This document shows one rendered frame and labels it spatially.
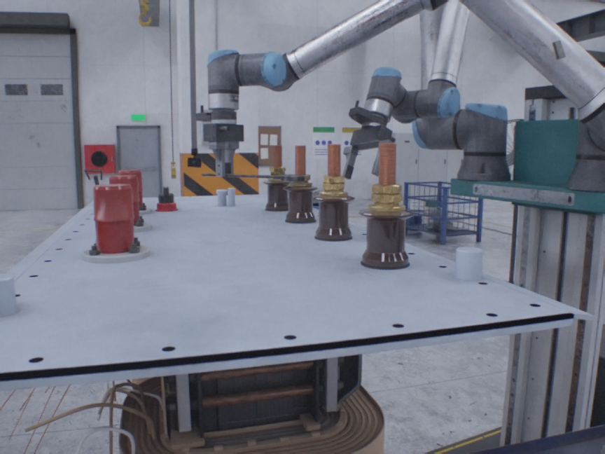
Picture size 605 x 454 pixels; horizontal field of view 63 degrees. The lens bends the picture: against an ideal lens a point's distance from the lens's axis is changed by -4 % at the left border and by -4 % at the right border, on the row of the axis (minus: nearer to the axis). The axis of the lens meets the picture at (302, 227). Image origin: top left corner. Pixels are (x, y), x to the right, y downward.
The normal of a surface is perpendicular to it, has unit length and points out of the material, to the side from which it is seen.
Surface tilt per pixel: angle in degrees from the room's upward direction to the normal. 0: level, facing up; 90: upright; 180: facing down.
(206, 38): 90
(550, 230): 90
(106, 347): 0
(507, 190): 90
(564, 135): 90
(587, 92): 108
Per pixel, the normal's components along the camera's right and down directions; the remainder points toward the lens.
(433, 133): -0.62, 0.36
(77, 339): 0.00, -0.99
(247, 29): 0.27, 0.14
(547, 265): -0.90, 0.07
